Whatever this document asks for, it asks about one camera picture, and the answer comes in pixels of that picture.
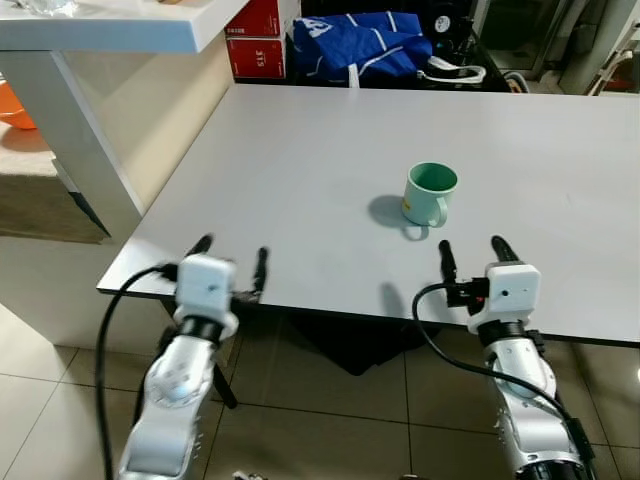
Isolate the white bag strap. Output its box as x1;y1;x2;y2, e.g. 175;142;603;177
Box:
420;57;488;86

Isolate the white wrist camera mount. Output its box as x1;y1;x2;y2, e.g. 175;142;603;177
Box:
175;254;239;336
470;262;542;336

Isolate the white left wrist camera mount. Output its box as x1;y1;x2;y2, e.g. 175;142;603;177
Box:
175;254;239;336

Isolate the beige table cloth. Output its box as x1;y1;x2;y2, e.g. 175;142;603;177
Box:
0;125;111;244

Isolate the black metal leg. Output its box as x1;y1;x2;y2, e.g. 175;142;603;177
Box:
210;365;239;410

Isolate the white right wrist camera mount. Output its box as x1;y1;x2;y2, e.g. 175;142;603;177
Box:
470;262;542;336

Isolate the green ceramic mug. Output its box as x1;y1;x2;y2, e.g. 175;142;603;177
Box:
402;162;460;241

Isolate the red cardboard box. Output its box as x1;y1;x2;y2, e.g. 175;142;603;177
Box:
227;38;289;81
225;0;282;39

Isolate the blue fabric bag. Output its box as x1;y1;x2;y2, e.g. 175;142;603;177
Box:
290;12;434;88

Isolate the white counter shelf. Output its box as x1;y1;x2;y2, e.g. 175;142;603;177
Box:
0;0;251;241

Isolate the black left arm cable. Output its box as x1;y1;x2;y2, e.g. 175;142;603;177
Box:
94;263;179;480

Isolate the orange plastic bowl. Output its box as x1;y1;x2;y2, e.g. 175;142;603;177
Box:
0;80;37;131

